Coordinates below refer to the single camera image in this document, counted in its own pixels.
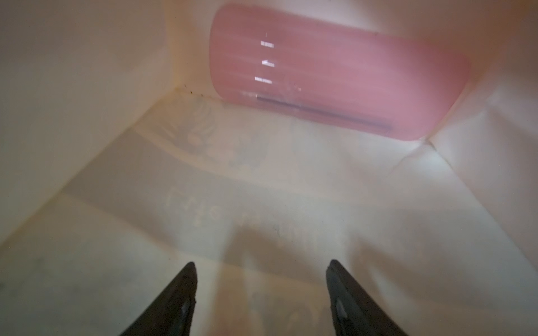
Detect pink pencil case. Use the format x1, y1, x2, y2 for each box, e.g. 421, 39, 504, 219
209, 4, 471, 141

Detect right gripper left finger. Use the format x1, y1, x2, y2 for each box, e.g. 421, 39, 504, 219
121, 262, 198, 336

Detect white canvas tote bag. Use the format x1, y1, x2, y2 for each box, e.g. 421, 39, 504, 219
1, 1, 537, 335

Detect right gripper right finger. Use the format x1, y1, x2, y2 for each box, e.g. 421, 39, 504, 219
326, 260, 406, 336

